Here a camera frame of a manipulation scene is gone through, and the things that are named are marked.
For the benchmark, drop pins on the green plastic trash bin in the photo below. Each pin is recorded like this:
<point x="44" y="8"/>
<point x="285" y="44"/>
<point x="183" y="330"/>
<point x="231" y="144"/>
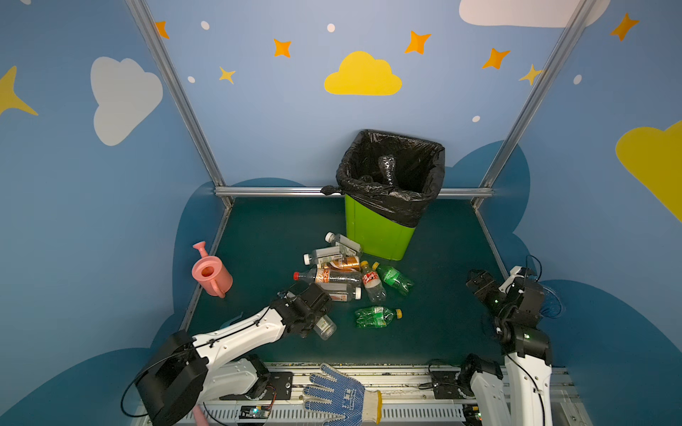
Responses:
<point x="378" y="236"/>

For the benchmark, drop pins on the purple toy shovel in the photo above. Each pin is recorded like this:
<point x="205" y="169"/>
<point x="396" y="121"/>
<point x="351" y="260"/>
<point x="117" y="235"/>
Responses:
<point x="199" y="416"/>

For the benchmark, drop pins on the red-cap orange tea bottle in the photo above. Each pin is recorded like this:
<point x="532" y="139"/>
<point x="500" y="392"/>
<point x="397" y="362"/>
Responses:
<point x="328" y="276"/>

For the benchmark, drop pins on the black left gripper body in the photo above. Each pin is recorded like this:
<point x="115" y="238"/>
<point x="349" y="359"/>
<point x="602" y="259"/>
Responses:
<point x="313" y="303"/>

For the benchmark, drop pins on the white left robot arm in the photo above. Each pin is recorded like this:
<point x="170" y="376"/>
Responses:
<point x="189" y="370"/>

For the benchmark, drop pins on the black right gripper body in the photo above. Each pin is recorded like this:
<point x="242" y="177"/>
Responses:
<point x="480" y="282"/>

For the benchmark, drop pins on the clear square white-cap bottle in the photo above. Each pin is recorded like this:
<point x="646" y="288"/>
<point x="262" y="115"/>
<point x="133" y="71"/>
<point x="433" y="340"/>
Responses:
<point x="351" y="248"/>

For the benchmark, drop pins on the crushed green bottle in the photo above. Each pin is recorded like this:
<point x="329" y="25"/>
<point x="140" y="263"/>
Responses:
<point x="376" y="317"/>

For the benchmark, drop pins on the blue dotted work glove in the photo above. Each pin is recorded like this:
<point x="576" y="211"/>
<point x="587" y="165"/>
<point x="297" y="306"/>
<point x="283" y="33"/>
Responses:
<point x="342" y="399"/>

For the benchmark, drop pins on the green sprite bottle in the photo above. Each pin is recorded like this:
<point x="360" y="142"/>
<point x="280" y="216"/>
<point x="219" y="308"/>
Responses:
<point x="394" y="278"/>

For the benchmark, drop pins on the pink watering can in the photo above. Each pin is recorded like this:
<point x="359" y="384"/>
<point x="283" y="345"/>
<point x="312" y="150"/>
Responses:
<point x="210" y="273"/>

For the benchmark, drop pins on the white-cap green label bottle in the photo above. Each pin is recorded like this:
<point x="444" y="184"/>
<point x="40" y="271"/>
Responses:
<point x="325" y="327"/>

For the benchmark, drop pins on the clear flat white-cap bottle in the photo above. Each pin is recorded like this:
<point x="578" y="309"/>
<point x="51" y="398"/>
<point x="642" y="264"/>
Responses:
<point x="323" y="256"/>

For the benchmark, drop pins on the yellow-cap red label bottle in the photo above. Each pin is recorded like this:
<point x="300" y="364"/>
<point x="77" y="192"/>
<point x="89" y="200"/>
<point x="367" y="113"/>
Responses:
<point x="372" y="284"/>

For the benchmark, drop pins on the black bin liner bag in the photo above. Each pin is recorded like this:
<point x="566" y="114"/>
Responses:
<point x="393" y="175"/>

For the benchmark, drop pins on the brown coffee bottle middle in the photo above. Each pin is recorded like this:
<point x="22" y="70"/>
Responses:
<point x="345" y="264"/>

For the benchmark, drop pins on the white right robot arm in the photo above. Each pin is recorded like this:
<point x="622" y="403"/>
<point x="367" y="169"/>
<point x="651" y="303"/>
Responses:
<point x="517" y="393"/>

